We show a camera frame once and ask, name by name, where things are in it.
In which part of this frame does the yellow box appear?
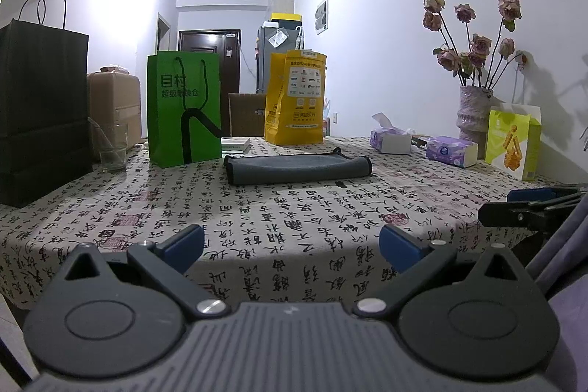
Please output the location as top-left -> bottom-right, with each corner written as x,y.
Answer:
270,12 -> 302,28

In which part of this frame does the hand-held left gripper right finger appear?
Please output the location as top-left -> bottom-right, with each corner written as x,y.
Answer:
353,224 -> 536,316

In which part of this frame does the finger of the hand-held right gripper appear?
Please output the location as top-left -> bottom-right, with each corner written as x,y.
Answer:
507,186 -> 588,209
478,201 -> 554,232

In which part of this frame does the brown cardboard box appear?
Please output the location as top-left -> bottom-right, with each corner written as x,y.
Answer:
228,93 -> 268,138

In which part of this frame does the white purple tissue box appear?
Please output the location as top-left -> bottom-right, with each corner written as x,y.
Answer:
370,113 -> 413,155

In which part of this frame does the grey textured vase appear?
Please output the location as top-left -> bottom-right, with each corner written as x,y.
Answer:
455,85 -> 494,160

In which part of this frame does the person's grey clothing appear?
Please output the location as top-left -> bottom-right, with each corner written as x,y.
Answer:
513,189 -> 588,392

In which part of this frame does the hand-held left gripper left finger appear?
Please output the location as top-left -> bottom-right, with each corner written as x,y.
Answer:
55,224 -> 231,316

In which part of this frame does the black paper bag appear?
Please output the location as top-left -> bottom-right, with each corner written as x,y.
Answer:
0,0 -> 94,209

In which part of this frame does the beige suitcase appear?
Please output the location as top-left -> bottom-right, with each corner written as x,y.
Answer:
87,65 -> 143,154

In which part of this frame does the calligraphy printed tablecloth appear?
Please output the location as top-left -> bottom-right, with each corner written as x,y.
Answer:
0,135 -> 588,311

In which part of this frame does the purple tissue pack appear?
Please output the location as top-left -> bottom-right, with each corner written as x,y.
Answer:
426,136 -> 480,169

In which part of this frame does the white green gift bag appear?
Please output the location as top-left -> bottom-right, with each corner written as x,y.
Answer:
485,102 -> 543,182

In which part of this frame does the grey refrigerator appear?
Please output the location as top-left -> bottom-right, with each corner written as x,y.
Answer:
254,22 -> 304,94

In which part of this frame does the yellow paper bag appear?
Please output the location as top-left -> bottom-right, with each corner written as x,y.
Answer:
264,49 -> 328,146

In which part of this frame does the dark brown door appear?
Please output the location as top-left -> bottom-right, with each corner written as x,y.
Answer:
178,29 -> 242,95

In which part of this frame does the grey towel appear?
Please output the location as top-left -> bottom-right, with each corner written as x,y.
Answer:
223,148 -> 373,186

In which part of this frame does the white book stack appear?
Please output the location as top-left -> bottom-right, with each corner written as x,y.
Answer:
221,137 -> 252,154

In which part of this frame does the clear drinking glass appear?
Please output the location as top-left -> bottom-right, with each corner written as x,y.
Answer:
89,119 -> 129,172

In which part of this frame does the dried rose bouquet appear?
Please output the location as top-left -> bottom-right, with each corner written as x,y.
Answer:
422,0 -> 529,91

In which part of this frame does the green paper bag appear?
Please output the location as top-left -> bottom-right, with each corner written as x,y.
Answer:
146,50 -> 223,169

